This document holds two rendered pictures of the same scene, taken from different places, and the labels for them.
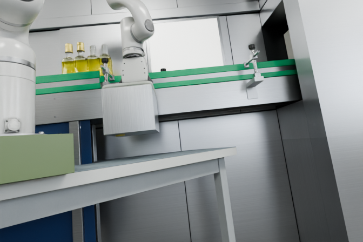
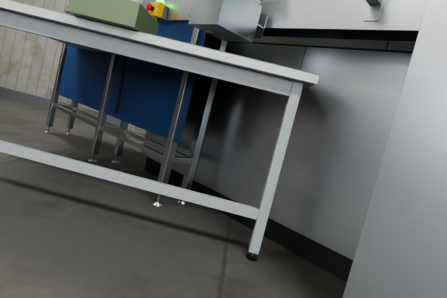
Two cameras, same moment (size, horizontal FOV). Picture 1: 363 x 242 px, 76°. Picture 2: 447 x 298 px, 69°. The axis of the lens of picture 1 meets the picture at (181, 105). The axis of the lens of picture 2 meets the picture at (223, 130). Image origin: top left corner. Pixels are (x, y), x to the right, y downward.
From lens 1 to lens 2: 0.89 m
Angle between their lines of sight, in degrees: 47
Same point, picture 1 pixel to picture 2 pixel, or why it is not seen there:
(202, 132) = (326, 65)
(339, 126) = (434, 64)
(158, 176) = (212, 67)
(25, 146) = (114, 2)
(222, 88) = (338, 4)
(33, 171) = (114, 18)
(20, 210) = (116, 46)
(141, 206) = (245, 124)
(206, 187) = (306, 128)
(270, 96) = (398, 21)
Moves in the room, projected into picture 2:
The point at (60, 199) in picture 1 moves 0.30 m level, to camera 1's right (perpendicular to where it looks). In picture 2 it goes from (137, 50) to (183, 54)
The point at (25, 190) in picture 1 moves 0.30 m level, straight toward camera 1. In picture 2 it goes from (115, 31) to (60, 2)
